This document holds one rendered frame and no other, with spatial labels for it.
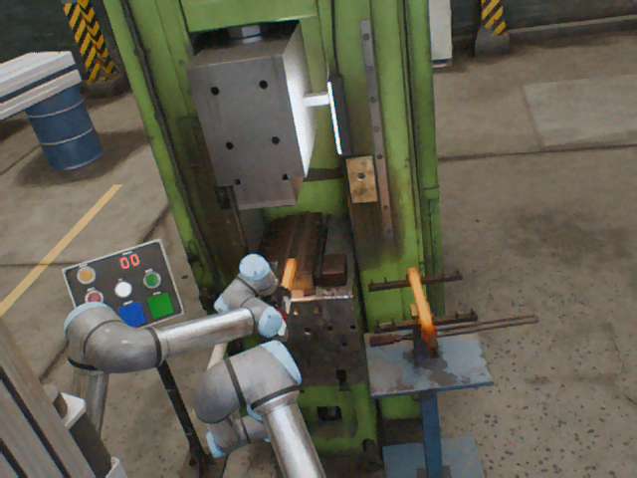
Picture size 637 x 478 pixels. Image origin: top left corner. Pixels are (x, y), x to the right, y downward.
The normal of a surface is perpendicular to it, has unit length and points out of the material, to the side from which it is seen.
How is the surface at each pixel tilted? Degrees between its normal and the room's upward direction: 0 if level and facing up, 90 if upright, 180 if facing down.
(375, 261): 90
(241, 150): 90
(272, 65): 90
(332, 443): 90
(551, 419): 0
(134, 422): 0
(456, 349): 0
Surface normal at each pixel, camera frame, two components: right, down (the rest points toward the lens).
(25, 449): 0.89, 0.11
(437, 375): -0.16, -0.83
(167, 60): -0.10, 0.55
